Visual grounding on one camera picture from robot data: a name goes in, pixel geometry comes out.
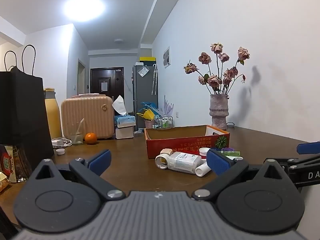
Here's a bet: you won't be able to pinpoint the white cardboard box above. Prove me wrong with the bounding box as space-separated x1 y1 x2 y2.
115 126 135 139

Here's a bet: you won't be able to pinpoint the dark entrance door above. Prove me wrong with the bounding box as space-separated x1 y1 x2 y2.
90 67 125 110

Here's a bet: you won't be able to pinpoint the large white bottle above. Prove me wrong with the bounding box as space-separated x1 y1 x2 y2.
155 151 202 175

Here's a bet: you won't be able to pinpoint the wire rack with bottles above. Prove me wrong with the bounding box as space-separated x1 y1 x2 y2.
153 115 173 130

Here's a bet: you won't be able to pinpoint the orange fruit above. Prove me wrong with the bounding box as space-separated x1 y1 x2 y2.
84 132 97 145

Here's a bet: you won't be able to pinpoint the colourful snack packet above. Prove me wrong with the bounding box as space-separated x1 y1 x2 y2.
0 144 33 183

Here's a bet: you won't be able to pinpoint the red cardboard box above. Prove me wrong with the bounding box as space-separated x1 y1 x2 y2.
144 124 230 160

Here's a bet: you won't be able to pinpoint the grey refrigerator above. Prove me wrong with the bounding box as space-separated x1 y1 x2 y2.
132 64 158 130

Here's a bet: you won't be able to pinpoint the yellow thermos bottle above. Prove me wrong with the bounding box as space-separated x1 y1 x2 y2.
43 88 62 140

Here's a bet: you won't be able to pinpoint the pink stone vase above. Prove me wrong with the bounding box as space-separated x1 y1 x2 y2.
209 94 230 130

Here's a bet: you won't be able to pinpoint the hanging folded umbrellas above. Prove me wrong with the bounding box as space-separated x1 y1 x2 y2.
151 64 158 95

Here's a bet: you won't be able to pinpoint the white red lint brush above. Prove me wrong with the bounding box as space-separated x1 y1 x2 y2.
199 147 243 161

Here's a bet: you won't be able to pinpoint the clear glass cup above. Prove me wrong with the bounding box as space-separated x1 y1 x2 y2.
68 118 85 145

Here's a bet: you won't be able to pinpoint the purple flower decoration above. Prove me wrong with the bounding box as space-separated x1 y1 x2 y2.
160 95 174 117

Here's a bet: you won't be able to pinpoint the interior room door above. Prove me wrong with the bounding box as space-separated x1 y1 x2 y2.
77 59 86 94

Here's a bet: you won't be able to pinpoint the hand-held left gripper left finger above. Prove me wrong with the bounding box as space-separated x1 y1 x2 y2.
30 149 126 200

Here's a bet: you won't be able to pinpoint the yellow watering can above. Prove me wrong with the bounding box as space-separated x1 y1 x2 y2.
136 109 154 120

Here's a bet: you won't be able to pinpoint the black paper bag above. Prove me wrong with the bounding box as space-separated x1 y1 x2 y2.
0 44 55 167

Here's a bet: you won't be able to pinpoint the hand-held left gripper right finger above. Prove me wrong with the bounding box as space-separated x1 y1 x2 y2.
192 149 292 201

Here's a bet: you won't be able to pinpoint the framed wall picture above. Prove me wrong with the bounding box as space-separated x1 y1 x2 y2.
162 46 171 69

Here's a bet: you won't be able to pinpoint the bunch of dried roses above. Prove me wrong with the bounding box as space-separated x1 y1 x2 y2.
184 42 250 95

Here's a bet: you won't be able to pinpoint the round ceiling light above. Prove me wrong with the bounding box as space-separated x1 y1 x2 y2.
62 0 105 22

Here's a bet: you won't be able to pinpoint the pink ribbed suitcase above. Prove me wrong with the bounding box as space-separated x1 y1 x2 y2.
61 94 116 140

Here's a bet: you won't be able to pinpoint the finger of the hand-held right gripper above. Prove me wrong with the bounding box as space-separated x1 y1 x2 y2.
265 154 320 167
297 141 320 155

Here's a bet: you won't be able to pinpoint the white tube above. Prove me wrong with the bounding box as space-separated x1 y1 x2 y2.
195 160 212 177

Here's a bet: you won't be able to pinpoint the blue tissue box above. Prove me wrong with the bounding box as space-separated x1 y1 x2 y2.
112 95 136 128

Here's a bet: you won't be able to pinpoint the white charger with cable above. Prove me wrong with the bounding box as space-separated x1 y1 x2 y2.
51 137 73 147

